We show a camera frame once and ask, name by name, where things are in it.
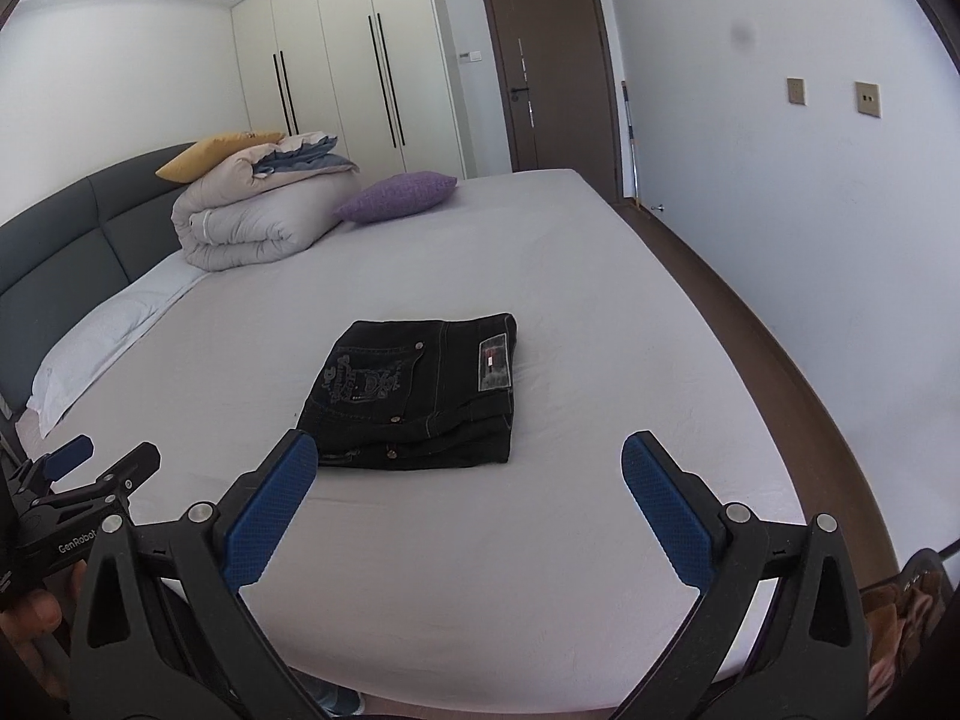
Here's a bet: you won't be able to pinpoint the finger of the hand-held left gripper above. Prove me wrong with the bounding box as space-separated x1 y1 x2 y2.
41 433 96 482
75 442 162 515

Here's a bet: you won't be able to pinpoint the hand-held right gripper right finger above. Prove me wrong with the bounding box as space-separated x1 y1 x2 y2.
611 430 871 720

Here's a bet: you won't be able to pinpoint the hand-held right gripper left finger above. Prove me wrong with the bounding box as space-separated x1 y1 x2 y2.
67 429 331 720

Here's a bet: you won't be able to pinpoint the black denim pants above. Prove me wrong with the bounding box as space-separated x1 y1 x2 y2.
296 313 518 470

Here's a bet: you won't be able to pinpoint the person's left hand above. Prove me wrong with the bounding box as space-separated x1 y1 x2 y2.
0 564 87 650

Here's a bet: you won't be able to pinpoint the white pillow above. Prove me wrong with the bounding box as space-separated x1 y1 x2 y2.
30 251 215 440

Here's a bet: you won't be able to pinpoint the grey padded headboard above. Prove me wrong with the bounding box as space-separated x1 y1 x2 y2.
0 142 200 410

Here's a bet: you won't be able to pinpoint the bed with white sheet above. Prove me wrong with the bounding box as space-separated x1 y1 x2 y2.
15 169 893 698

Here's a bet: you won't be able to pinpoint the folded beige duvet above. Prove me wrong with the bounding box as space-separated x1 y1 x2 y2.
171 133 361 272

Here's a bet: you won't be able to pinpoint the yellow pillow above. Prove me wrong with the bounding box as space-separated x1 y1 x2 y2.
155 131 286 183

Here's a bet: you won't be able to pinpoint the purple pillow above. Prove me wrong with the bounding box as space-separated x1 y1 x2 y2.
334 172 458 224

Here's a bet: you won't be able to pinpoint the folded grey blue blanket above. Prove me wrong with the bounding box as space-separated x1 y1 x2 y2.
251 136 353 179

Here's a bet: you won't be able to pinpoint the thin pole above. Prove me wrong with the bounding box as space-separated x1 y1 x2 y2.
621 80 644 203

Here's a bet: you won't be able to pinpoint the cream wardrobe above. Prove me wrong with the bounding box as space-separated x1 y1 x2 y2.
229 0 470 181

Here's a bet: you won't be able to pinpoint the brown door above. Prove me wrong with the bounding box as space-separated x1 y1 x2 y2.
475 0 623 203

